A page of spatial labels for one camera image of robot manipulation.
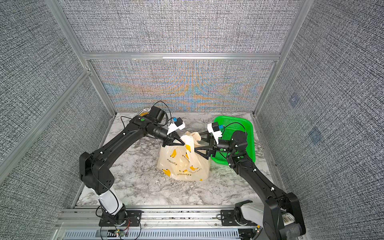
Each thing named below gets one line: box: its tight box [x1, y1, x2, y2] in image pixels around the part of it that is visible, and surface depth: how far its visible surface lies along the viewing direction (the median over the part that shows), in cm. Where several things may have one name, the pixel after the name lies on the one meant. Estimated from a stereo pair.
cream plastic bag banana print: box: [157, 131, 211, 181], surface depth 77 cm
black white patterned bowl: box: [137, 107, 152, 116], surface depth 119 cm
